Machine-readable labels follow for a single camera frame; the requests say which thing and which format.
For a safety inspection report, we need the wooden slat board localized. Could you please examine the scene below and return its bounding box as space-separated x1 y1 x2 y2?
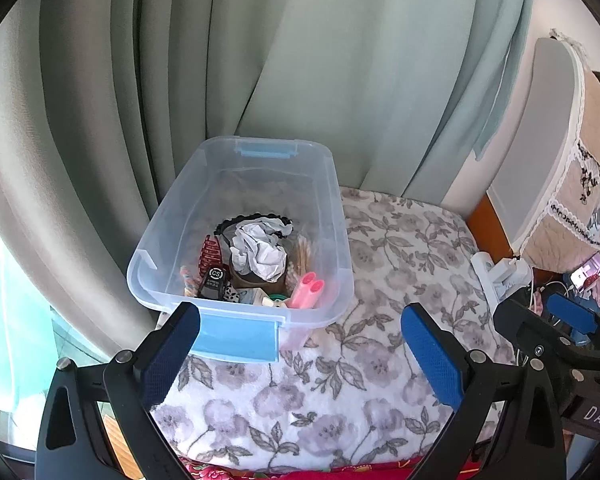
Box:
99 412 131 468

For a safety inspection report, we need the red floral blanket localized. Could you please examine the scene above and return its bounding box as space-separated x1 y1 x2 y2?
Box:
177 452 421 480

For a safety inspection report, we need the headboard with lace cover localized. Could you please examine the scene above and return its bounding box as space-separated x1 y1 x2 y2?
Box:
487 30 600 266

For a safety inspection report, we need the red hair claw clip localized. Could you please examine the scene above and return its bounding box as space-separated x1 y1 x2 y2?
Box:
196 234 222 278

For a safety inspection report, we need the grey green curtain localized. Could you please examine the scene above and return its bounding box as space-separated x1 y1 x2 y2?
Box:
0 0 541 341

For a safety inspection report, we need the pack of cotton swabs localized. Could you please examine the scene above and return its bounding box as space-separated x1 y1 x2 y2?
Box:
284 237 317 286

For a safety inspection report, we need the black lace headband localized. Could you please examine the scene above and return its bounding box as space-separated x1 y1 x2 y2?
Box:
215 214 296 241

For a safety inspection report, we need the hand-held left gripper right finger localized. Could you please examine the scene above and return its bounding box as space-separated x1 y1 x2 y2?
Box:
400 302 566 480

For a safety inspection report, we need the white paper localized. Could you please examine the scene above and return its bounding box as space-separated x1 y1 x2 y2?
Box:
229 220 288 282

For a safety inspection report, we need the orange wooden bed frame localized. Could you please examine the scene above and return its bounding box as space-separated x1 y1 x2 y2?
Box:
467 194 513 261

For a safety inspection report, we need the white power strip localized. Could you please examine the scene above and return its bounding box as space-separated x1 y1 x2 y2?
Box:
470 252 533 306

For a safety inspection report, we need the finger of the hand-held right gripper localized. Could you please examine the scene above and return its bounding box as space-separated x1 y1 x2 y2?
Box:
494 300 600 386
546 292 600 356

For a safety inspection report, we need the brown headband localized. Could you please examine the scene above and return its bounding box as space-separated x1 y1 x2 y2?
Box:
230 266 287 292

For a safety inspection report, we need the clear plastic storage container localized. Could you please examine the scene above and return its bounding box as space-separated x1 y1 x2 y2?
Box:
126 136 356 363

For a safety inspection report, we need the phone with lit screen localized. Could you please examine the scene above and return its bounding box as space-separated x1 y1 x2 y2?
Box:
570 252 600 291

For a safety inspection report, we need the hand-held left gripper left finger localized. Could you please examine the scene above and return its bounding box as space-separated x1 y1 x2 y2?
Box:
35 301 202 480

